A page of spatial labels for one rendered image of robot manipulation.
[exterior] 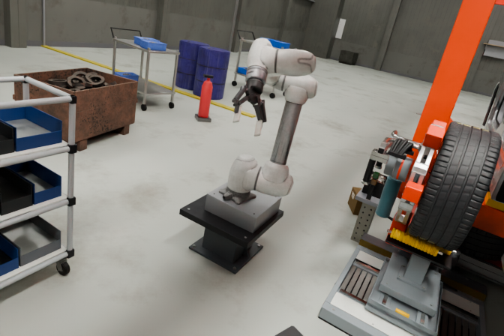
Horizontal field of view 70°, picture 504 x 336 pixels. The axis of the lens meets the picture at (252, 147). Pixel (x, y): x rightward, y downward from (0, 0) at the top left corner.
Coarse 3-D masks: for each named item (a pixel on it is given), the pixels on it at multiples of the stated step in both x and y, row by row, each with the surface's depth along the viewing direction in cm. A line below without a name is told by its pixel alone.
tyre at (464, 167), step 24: (456, 144) 171; (480, 144) 168; (456, 168) 165; (480, 168) 163; (432, 192) 168; (456, 192) 164; (480, 192) 160; (432, 216) 171; (456, 216) 165; (432, 240) 182; (456, 240) 171
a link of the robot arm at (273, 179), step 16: (288, 80) 203; (304, 80) 202; (288, 96) 206; (304, 96) 204; (288, 112) 209; (288, 128) 210; (288, 144) 213; (272, 160) 216; (272, 176) 214; (288, 176) 217; (272, 192) 216; (288, 192) 217
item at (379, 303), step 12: (384, 264) 236; (372, 300) 199; (384, 300) 198; (396, 300) 205; (372, 312) 200; (384, 312) 197; (396, 312) 193; (408, 312) 198; (420, 312) 197; (396, 324) 195; (408, 324) 191; (420, 324) 188; (432, 324) 193
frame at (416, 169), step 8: (432, 152) 177; (416, 160) 177; (416, 168) 175; (424, 168) 174; (424, 176) 176; (400, 200) 182; (400, 208) 185; (408, 208) 181; (400, 216) 198; (408, 216) 188
